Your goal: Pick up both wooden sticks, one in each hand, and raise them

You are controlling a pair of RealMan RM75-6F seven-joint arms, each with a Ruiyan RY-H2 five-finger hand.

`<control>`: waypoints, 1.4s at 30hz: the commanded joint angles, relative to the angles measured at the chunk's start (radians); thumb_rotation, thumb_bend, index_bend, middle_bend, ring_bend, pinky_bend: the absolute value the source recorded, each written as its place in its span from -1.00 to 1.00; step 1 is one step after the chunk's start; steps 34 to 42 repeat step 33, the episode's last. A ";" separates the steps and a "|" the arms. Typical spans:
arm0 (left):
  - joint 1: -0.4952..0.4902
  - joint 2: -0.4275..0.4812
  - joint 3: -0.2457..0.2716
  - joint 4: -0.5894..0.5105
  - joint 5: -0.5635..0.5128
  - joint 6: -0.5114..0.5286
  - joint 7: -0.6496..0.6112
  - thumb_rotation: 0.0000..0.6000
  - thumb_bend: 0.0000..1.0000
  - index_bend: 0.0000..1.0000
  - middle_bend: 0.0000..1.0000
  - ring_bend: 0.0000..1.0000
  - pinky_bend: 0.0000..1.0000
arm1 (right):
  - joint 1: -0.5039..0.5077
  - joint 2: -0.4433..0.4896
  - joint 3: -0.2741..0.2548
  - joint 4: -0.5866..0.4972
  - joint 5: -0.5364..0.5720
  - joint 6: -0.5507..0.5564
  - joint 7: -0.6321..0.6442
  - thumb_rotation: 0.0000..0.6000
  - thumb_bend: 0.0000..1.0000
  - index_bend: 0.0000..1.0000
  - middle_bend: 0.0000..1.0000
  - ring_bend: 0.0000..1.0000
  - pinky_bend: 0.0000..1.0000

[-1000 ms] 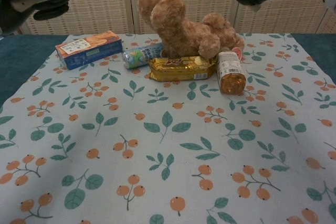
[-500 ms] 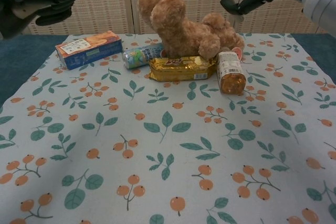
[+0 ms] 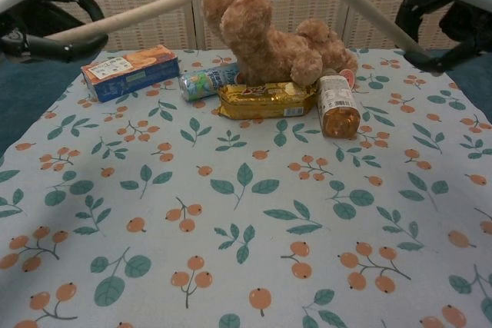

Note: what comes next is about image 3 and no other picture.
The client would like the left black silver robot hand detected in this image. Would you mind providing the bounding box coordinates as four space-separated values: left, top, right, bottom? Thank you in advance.
0 0 109 65

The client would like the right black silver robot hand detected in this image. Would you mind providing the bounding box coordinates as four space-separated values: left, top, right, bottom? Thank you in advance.
395 0 492 75

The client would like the wooden stick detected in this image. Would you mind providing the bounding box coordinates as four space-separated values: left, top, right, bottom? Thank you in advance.
43 0 212 42
299 0 428 57

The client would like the blue cracker box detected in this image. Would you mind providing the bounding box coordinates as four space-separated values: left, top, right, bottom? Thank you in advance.
80 44 181 104

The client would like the red white hang tag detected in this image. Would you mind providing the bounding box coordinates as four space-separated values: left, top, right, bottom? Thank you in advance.
340 68 357 88

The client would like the amber liquid plastic bottle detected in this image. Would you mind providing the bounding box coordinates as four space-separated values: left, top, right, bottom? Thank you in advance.
315 68 362 140

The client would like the brown plush dog toy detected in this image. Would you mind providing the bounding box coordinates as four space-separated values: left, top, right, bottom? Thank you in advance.
201 0 359 88

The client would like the light blue drink can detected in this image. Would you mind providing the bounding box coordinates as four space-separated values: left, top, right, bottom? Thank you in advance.
178 61 242 103

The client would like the gold foil snack packet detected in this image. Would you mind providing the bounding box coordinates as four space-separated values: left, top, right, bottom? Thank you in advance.
216 81 319 120

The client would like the floral fruit print tablecloth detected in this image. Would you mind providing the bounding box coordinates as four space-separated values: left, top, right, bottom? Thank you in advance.
0 48 492 328

